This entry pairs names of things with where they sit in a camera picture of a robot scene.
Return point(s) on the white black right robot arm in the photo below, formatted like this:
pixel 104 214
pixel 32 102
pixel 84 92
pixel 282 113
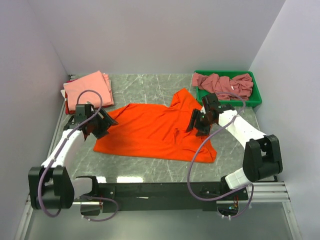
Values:
pixel 262 153

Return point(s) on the folded white t-shirt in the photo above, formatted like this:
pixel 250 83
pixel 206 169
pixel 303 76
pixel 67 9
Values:
pixel 66 91

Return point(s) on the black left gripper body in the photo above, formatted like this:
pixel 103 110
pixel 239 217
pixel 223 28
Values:
pixel 98 120

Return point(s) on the green plastic tray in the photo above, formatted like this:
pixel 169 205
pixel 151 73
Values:
pixel 254 100

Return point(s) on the dusty rose t-shirt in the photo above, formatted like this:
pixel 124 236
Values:
pixel 240 85

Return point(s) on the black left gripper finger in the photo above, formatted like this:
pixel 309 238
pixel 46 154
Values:
pixel 107 118
pixel 100 133

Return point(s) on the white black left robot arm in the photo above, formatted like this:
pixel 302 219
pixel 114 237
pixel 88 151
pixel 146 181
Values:
pixel 50 186

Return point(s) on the orange t-shirt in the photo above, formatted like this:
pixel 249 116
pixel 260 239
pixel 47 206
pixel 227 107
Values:
pixel 157 131

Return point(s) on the black base crossbar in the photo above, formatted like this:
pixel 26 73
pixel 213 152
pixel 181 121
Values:
pixel 157 197

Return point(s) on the folded pink t-shirt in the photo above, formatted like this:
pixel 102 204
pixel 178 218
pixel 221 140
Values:
pixel 94 88

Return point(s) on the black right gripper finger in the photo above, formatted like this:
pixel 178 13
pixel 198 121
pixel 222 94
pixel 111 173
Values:
pixel 202 132
pixel 192 120

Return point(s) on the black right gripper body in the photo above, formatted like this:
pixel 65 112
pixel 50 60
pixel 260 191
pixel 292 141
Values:
pixel 207 123

